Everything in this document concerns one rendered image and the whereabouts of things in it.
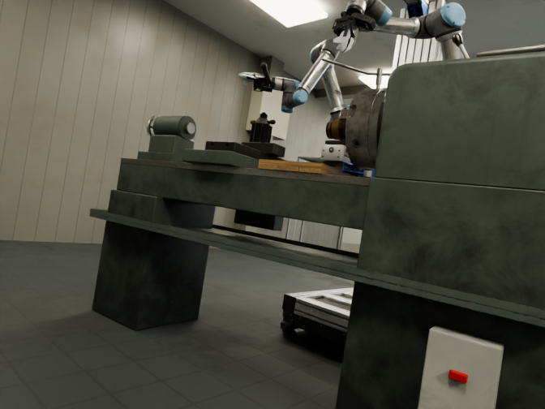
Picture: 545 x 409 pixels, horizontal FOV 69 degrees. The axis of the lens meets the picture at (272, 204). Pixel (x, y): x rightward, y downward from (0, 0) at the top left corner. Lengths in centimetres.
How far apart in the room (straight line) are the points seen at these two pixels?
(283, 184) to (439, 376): 86
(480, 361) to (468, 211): 41
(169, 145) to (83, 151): 276
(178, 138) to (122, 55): 311
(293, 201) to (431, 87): 63
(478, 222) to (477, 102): 35
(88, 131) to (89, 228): 111
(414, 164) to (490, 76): 32
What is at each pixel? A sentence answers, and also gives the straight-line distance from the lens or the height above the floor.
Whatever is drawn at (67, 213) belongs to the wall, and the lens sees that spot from 491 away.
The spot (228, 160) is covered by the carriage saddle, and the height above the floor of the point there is 88.
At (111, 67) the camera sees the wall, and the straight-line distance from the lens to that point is 516.
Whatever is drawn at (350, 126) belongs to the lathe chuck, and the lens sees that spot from 152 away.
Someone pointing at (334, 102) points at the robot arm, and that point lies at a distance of 254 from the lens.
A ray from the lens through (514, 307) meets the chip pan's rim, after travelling 120.
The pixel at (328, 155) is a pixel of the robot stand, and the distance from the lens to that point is 226.
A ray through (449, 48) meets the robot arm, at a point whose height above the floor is 157.
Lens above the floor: 70
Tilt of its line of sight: 1 degrees up
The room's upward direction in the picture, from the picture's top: 9 degrees clockwise
